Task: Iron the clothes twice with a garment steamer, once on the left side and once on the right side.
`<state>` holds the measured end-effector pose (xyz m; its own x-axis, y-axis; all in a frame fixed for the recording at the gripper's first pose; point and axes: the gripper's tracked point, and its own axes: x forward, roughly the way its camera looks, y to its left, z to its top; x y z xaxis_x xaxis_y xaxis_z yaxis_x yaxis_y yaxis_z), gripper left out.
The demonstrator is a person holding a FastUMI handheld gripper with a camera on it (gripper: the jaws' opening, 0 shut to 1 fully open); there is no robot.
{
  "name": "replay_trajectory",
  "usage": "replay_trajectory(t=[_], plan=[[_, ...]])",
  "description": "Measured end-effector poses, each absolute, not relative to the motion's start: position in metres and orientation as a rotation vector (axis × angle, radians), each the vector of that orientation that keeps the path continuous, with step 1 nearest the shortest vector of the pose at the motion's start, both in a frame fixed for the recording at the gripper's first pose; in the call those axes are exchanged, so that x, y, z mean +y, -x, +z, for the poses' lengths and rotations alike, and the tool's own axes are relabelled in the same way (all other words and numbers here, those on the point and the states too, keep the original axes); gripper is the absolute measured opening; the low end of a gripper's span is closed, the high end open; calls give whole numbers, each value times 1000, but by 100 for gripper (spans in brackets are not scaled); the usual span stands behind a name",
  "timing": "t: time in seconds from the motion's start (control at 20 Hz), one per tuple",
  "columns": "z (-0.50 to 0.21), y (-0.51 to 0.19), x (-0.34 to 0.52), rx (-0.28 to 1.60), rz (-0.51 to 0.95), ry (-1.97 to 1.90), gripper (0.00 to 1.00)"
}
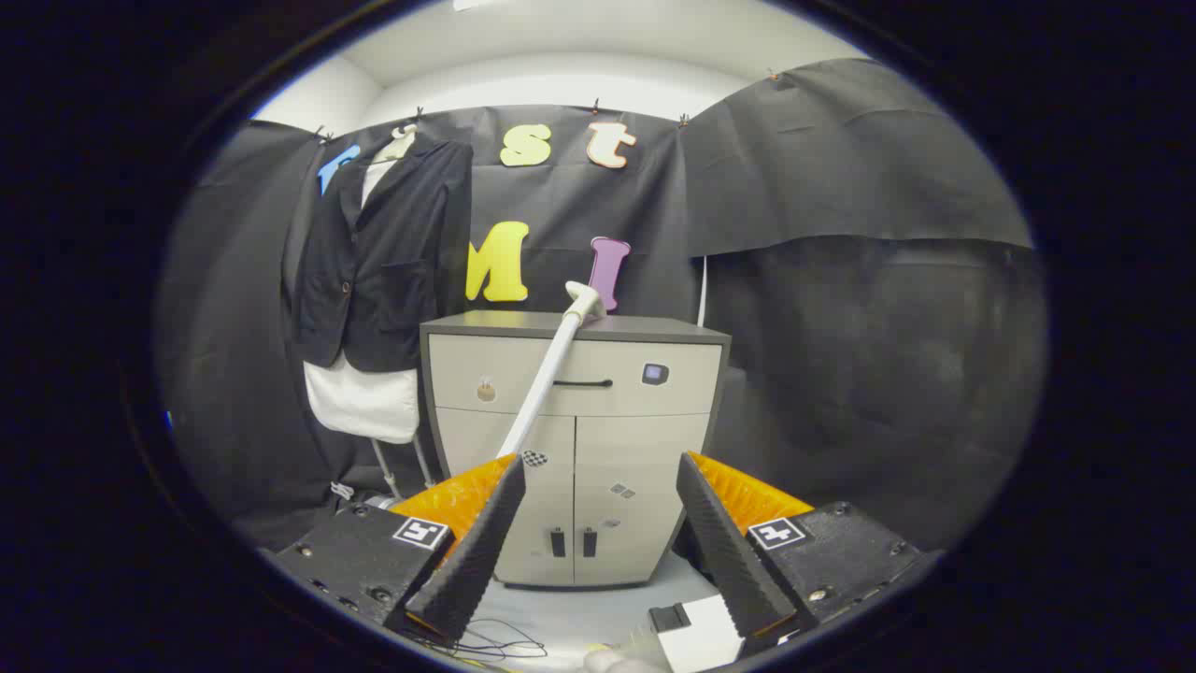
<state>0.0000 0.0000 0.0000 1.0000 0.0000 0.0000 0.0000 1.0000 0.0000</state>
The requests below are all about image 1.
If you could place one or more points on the white garment steamer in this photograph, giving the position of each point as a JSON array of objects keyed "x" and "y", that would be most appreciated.
[{"x": 547, "y": 374}]

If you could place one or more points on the grey metal stand legs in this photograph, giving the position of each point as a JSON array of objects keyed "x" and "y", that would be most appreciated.
[{"x": 385, "y": 467}]

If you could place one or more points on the white and black box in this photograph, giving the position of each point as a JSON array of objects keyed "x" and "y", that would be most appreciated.
[{"x": 701, "y": 631}]

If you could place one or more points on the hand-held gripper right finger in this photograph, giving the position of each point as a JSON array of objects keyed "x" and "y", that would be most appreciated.
[{"x": 724, "y": 551}]

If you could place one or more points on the black jacket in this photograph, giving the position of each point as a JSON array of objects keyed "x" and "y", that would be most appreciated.
[{"x": 392, "y": 262}]

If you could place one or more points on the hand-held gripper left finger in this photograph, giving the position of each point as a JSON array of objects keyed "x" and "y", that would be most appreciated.
[{"x": 476, "y": 551}]

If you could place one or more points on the beige cabinet with grey top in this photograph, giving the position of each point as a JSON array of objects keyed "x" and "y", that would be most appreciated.
[{"x": 579, "y": 430}]

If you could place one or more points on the black backdrop cloth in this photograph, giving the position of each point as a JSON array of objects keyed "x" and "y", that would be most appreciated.
[{"x": 841, "y": 327}]

